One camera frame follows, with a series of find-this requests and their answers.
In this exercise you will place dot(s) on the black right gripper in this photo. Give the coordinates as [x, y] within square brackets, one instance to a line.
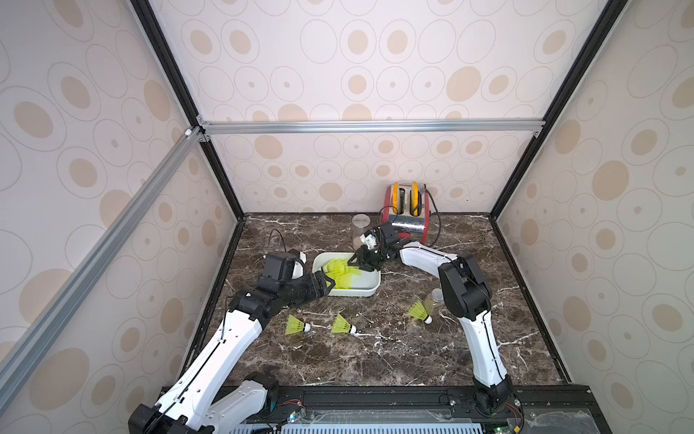
[366, 258]

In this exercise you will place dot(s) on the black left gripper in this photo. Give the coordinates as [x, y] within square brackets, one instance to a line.
[314, 289]

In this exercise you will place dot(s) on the green shuttlecock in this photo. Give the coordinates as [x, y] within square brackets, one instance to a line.
[329, 267]
[345, 280]
[296, 326]
[343, 268]
[342, 326]
[420, 312]

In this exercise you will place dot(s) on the white plastic storage box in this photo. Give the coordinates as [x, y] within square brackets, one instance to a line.
[364, 287]

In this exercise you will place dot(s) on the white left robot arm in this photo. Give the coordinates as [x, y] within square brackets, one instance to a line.
[211, 352]

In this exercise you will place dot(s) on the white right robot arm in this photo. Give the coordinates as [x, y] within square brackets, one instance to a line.
[466, 297]

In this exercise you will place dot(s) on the clear jar with white lid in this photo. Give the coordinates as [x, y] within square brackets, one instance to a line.
[360, 225]

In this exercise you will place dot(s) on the red silver toaster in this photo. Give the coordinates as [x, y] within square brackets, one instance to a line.
[407, 208]

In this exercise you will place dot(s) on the small jar with grey lid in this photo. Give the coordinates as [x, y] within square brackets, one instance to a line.
[434, 301]

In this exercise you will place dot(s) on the silver aluminium crossbar back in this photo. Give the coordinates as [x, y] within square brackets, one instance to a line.
[372, 126]

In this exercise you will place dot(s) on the silver aluminium crossbar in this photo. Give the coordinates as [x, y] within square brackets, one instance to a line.
[372, 126]
[40, 337]

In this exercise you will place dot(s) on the silver aluminium crossbar left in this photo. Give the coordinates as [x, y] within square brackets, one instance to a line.
[40, 337]

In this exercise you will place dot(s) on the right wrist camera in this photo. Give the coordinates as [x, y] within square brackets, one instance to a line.
[381, 236]

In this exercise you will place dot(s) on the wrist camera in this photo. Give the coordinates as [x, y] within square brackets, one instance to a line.
[381, 236]
[280, 268]

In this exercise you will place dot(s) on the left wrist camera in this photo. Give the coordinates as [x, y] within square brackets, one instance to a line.
[280, 268]

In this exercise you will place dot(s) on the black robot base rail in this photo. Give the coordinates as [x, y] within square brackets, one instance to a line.
[525, 404]

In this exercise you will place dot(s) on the black corner frame post left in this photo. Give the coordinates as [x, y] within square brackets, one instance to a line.
[146, 16]

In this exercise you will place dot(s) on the black corner frame post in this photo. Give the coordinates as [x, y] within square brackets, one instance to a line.
[589, 50]
[146, 16]

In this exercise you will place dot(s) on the black corner frame post right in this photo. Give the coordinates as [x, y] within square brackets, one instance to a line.
[589, 50]

